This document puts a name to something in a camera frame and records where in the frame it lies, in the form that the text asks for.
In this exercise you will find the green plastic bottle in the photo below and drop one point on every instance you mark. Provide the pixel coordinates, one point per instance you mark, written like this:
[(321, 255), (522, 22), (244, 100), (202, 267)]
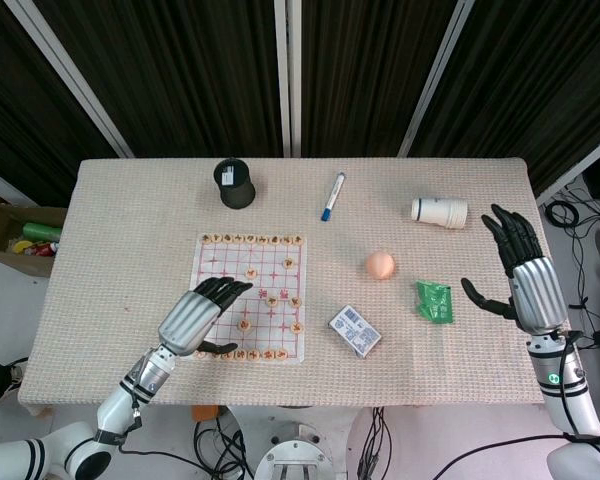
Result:
[(42, 231)]

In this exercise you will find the beige waffle tablecloth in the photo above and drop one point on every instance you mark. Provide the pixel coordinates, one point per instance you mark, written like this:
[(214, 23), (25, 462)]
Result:
[(130, 200)]

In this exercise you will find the white partition frame post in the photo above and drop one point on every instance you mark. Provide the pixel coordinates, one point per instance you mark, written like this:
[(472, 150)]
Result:
[(77, 80), (580, 167), (437, 75), (296, 75), (281, 75)]

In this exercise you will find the blue white carton box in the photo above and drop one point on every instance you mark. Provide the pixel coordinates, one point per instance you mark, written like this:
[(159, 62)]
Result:
[(355, 331)]

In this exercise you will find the red can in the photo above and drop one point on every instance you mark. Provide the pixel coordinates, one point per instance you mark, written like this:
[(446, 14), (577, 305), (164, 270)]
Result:
[(44, 248)]

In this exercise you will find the round metal robot torso base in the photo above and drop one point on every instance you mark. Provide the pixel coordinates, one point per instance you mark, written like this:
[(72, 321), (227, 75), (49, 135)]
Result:
[(295, 455)]

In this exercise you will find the green snack packet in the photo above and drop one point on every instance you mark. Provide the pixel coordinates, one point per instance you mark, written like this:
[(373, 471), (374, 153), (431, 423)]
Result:
[(432, 302)]

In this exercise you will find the black mesh pen holder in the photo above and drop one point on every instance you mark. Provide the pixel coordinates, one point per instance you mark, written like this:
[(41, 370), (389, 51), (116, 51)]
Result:
[(235, 190)]

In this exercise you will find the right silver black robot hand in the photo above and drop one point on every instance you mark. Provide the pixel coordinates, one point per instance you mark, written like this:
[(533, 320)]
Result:
[(537, 290)]

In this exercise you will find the round wooden xiangqi piece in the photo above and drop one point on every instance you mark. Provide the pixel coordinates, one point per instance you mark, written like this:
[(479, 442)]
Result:
[(267, 355), (206, 238), (275, 240), (280, 354), (289, 262), (262, 239), (214, 356), (250, 273), (253, 355), (295, 302), (239, 238), (250, 239), (217, 238), (240, 355), (200, 355), (286, 240), (298, 240), (296, 327), (244, 325), (227, 355), (228, 238), (271, 301)]

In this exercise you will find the orange plastic block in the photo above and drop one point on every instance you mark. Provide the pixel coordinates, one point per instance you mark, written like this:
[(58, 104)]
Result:
[(204, 414)]

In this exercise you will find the chinese chess board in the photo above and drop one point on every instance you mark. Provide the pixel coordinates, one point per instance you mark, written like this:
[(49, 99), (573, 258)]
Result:
[(272, 280)]

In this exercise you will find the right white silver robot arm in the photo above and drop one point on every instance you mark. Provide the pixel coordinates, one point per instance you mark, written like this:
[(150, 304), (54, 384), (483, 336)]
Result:
[(567, 395)]

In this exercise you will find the black fabric partition panel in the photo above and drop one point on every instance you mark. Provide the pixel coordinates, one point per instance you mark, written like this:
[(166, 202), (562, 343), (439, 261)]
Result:
[(530, 75), (10, 100), (370, 75), (180, 75)]

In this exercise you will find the white blue marker pen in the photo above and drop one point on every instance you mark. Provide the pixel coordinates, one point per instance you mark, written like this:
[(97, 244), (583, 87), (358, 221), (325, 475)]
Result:
[(333, 197)]

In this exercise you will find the brown cardboard box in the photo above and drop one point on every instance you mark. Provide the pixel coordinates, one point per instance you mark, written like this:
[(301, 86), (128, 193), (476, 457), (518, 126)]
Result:
[(0, 212)]

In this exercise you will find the orange ball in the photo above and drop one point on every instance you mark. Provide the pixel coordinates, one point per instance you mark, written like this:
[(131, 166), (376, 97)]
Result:
[(380, 264)]

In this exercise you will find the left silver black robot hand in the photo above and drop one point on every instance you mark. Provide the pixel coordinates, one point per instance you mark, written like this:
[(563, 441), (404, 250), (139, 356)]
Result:
[(187, 320)]

